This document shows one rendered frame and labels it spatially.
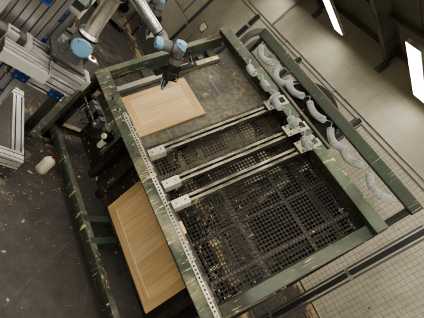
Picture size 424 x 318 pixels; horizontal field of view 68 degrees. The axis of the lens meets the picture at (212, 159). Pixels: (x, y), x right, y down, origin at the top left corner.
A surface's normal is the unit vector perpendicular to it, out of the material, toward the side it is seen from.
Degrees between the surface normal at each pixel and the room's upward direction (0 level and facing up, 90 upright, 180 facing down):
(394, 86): 90
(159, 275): 90
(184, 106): 55
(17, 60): 90
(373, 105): 90
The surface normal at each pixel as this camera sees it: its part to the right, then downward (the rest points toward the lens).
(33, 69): 0.35, 0.73
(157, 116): 0.04, -0.51
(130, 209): -0.48, -0.21
